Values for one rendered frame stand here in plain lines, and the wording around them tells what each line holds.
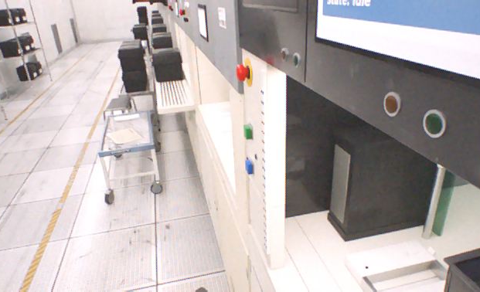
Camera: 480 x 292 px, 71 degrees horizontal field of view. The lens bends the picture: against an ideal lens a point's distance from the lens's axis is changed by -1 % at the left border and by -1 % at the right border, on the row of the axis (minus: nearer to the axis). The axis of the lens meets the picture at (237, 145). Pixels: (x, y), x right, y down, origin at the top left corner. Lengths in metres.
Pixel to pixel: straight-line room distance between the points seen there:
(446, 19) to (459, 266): 0.47
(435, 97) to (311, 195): 0.83
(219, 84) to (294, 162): 1.34
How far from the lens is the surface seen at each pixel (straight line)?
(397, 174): 1.00
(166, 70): 3.17
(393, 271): 0.95
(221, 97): 2.29
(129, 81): 4.32
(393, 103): 0.32
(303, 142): 0.99
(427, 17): 0.29
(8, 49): 7.14
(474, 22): 0.26
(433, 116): 0.29
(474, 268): 0.70
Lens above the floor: 1.53
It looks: 25 degrees down
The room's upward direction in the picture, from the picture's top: 3 degrees counter-clockwise
